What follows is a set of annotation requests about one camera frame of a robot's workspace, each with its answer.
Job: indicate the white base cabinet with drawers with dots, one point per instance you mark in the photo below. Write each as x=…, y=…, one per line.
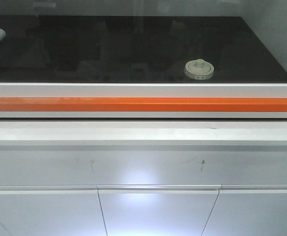
x=143, y=178

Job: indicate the fume hood sash orange bar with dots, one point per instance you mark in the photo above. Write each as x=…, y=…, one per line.
x=62, y=100

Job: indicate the glass jar with white lid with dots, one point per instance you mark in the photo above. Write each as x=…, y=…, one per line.
x=199, y=69

